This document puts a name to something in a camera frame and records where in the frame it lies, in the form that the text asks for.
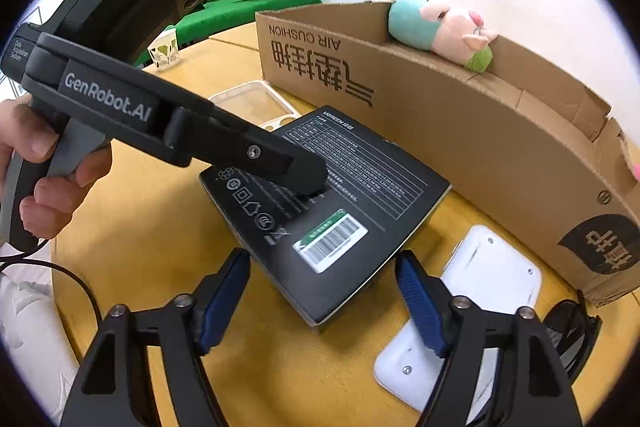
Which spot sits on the small pink object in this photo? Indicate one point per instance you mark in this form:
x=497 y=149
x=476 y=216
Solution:
x=635 y=171

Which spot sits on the white cloth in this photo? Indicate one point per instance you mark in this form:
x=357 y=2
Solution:
x=30 y=342

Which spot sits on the green covered table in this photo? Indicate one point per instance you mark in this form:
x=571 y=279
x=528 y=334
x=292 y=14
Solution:
x=235 y=14

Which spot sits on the yellow wooden desktop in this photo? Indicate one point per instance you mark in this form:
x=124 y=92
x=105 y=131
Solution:
x=150 y=217

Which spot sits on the black product box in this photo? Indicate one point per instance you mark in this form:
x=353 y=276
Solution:
x=360 y=207

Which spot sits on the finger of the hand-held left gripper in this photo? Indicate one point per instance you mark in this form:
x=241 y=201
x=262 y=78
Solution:
x=260 y=152

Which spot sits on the pig plush toy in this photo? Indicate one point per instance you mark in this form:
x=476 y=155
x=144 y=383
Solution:
x=425 y=24

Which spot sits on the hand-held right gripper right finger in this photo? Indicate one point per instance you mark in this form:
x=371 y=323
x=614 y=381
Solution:
x=417 y=302

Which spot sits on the white plastic device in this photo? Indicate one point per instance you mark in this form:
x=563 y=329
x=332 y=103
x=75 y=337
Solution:
x=495 y=267

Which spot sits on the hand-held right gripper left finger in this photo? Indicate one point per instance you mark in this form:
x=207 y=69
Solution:
x=225 y=302

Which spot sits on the person's left hand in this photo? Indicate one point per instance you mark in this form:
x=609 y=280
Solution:
x=30 y=132

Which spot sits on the black sunglasses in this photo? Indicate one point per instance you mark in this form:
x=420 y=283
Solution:
x=570 y=322

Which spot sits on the patterned paper cup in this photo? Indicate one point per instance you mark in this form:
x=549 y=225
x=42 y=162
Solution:
x=164 y=52

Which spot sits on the large cardboard box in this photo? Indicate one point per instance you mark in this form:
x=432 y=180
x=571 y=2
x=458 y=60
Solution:
x=475 y=147

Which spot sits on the clear phone case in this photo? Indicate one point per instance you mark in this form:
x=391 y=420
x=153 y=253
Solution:
x=250 y=93

